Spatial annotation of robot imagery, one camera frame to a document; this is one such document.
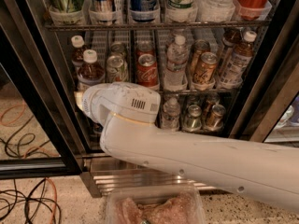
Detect clear water bottle bottom shelf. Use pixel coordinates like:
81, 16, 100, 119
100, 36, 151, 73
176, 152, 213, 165
161, 97, 180, 131

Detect dark blue can top shelf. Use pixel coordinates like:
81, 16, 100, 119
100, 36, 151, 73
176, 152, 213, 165
129, 0, 157, 22

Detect silver can bottom rear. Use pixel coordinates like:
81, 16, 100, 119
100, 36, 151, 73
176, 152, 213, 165
186, 94, 200, 107

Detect middle wire shelf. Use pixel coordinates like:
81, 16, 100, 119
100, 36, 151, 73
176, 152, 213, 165
158, 88, 239, 95

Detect clear water bottle top shelf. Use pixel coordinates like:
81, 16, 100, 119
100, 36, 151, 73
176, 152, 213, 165
199, 0, 235, 22

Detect gold can bottom rear right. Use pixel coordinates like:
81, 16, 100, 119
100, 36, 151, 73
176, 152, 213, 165
202, 92, 220, 119

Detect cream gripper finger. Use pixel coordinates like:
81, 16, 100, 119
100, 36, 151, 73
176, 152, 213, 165
74, 91, 83, 110

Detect right glass fridge door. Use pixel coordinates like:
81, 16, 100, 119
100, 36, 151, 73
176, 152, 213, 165
230, 2, 299, 142

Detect gold can bottom front right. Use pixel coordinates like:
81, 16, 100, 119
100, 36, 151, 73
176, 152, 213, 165
204, 105, 226, 131

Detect white green soda can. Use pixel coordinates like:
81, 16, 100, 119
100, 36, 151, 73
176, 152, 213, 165
107, 55, 129, 83
110, 41, 127, 58

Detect wire shelf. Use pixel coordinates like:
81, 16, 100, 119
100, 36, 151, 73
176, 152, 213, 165
158, 88, 239, 95
45, 20, 270, 32

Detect stainless steel fridge base grille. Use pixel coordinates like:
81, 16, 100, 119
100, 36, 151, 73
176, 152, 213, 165
80, 153, 214, 198

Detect silver can bottom front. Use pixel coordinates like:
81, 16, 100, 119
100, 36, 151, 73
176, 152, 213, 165
182, 105, 202, 132

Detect left glass fridge door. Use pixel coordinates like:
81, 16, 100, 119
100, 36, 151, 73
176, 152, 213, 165
0, 29, 81, 180

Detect red cola can front middle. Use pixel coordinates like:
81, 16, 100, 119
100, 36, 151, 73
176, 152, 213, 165
136, 54, 159, 91

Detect silver can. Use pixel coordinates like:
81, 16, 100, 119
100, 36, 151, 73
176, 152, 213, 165
182, 105, 202, 132
186, 94, 200, 107

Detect white green soda can rear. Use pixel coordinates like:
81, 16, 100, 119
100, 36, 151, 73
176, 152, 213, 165
110, 41, 127, 58

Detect black cables on floor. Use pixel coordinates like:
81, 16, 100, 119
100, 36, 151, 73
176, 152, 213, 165
0, 178, 63, 224

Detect white green soda can front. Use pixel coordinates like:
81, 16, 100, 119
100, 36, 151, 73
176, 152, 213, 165
107, 55, 129, 83

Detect clear plastic food container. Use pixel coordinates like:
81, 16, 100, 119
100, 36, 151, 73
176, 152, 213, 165
105, 184, 206, 224

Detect clear water bottle shelf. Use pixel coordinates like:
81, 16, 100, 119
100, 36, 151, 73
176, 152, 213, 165
199, 0, 235, 22
161, 97, 180, 131

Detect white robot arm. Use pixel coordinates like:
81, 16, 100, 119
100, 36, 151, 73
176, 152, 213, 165
77, 82, 299, 213

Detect orange can front middle shelf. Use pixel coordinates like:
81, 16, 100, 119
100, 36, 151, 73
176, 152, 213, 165
192, 52, 218, 91

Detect clear water bottle rear middle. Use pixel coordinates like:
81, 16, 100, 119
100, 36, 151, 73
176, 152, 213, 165
165, 29, 186, 49

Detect clear water bottle front middle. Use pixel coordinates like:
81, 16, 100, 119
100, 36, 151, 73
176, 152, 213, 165
164, 35, 189, 91

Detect blue energy can bottom front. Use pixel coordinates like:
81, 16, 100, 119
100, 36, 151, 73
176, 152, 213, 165
93, 123, 103, 134

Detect brown tea bottle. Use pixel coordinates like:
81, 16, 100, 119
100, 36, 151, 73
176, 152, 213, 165
219, 30, 257, 86
217, 28, 242, 75
71, 35, 88, 71
78, 49, 105, 91

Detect red cola can rear middle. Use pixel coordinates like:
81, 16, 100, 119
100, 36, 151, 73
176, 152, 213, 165
136, 41, 155, 58

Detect orange can shelf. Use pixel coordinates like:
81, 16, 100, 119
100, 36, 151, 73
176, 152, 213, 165
190, 39, 210, 75
192, 52, 218, 91

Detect glass fridge door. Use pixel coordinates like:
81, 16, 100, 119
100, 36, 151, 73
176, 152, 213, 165
230, 2, 299, 142
0, 29, 81, 180

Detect top wire shelf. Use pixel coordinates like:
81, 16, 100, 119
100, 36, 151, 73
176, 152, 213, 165
45, 20, 270, 32

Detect orange cable on floor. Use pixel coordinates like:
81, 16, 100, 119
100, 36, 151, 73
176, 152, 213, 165
43, 176, 59, 224

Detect white green can top shelf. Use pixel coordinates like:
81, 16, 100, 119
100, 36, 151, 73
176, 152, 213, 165
165, 0, 197, 22

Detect gold can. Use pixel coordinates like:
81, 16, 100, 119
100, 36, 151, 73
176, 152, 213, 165
204, 105, 226, 131
202, 92, 220, 119

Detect orange can rear middle shelf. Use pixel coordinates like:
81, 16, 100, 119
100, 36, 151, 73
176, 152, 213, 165
190, 39, 210, 75

